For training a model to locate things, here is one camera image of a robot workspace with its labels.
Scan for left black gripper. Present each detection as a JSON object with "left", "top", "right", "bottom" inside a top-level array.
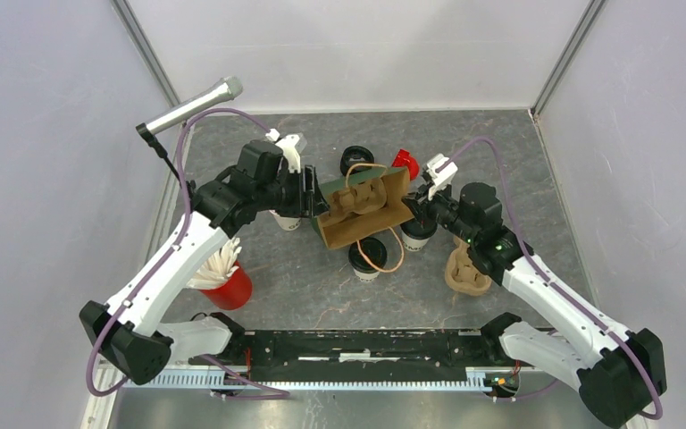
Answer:
[{"left": 255, "top": 164, "right": 331, "bottom": 218}]

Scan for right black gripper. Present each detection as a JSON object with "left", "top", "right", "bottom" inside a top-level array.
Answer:
[{"left": 400, "top": 177, "right": 477, "bottom": 245}]

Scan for white paper coffee cup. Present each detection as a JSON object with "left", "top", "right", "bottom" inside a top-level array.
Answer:
[{"left": 401, "top": 233, "right": 430, "bottom": 252}]

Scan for green paper bag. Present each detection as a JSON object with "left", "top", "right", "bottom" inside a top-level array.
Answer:
[{"left": 312, "top": 163, "right": 414, "bottom": 273}]

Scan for black coffee cup lid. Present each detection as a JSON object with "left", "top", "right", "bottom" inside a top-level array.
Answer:
[{"left": 400, "top": 218, "right": 438, "bottom": 240}]

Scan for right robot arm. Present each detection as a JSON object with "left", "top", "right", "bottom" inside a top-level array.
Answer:
[{"left": 402, "top": 182, "right": 667, "bottom": 428}]

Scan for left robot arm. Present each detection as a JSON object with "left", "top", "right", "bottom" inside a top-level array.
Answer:
[{"left": 79, "top": 134, "right": 328, "bottom": 385}]

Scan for stack of white paper cups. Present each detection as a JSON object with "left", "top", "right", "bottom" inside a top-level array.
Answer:
[{"left": 271, "top": 211, "right": 302, "bottom": 231}]

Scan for stack of black lids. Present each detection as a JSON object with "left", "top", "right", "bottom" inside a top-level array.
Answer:
[{"left": 339, "top": 145, "right": 375, "bottom": 176}]

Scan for red plastic holder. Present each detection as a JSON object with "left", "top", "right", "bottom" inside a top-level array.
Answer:
[{"left": 391, "top": 149, "right": 421, "bottom": 181}]

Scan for brown cardboard cup carriers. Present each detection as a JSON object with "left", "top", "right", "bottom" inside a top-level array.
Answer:
[{"left": 444, "top": 237, "right": 492, "bottom": 297}]

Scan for red cup with straws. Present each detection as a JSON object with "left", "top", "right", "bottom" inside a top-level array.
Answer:
[{"left": 186, "top": 238, "right": 253, "bottom": 310}]

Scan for silver microphone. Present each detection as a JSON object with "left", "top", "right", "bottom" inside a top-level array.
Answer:
[{"left": 136, "top": 76, "right": 244, "bottom": 139}]

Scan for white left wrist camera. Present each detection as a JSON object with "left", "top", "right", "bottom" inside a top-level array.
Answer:
[{"left": 264, "top": 129, "right": 307, "bottom": 173}]

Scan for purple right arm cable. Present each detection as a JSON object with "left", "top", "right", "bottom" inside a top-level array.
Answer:
[{"left": 446, "top": 136, "right": 665, "bottom": 422}]

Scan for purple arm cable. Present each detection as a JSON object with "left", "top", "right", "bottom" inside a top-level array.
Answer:
[
  {"left": 85, "top": 107, "right": 273, "bottom": 398},
  {"left": 446, "top": 136, "right": 665, "bottom": 422}
]

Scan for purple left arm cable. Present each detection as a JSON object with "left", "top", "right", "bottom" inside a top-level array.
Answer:
[{"left": 85, "top": 107, "right": 273, "bottom": 398}]

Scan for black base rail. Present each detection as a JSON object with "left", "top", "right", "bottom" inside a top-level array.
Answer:
[{"left": 213, "top": 328, "right": 527, "bottom": 395}]

